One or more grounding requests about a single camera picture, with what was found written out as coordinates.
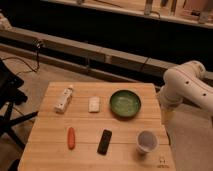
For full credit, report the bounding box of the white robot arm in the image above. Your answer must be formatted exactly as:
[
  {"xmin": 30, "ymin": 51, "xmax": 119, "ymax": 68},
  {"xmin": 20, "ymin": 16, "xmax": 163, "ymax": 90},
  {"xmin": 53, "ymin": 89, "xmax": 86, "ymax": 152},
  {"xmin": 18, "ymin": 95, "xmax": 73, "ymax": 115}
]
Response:
[{"xmin": 157, "ymin": 61, "xmax": 213, "ymax": 124}]

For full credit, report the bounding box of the white bottle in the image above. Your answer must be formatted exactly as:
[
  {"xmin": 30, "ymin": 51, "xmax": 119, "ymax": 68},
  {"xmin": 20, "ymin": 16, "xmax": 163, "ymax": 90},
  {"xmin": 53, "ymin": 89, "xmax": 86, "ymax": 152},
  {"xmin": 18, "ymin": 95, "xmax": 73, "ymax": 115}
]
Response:
[{"xmin": 54, "ymin": 85, "xmax": 73, "ymax": 114}]

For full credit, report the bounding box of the green ceramic bowl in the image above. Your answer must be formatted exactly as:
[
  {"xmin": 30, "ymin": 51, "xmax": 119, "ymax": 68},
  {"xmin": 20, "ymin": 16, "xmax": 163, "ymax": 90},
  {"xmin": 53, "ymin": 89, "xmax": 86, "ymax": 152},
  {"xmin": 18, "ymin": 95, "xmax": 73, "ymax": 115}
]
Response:
[{"xmin": 109, "ymin": 90, "xmax": 141, "ymax": 118}]

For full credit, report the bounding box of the orange carrot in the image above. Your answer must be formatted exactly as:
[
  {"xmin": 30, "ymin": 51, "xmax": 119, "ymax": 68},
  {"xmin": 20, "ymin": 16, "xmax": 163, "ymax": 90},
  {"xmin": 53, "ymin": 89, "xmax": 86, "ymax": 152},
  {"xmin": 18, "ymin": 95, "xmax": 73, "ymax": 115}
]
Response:
[{"xmin": 67, "ymin": 127, "xmax": 75, "ymax": 149}]

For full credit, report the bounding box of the black remote control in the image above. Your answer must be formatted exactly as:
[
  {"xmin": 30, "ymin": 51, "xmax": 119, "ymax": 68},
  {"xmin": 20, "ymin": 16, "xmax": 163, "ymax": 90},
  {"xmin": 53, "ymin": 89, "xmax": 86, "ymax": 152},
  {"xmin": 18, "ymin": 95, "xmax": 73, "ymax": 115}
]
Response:
[{"xmin": 97, "ymin": 130, "xmax": 112, "ymax": 155}]

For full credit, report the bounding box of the black cable on floor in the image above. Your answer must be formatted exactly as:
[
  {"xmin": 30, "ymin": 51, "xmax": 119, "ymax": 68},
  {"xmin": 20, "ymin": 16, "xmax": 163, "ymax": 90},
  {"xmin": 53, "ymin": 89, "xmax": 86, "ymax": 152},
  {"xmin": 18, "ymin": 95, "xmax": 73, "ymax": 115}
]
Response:
[{"xmin": 0, "ymin": 39, "xmax": 44, "ymax": 76}]

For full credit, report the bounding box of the white rectangular block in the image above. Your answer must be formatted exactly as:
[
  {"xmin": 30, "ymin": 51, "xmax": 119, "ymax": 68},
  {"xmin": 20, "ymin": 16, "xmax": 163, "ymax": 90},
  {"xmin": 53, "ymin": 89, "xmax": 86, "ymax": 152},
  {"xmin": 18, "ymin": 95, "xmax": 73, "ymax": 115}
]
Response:
[{"xmin": 89, "ymin": 97, "xmax": 100, "ymax": 113}]

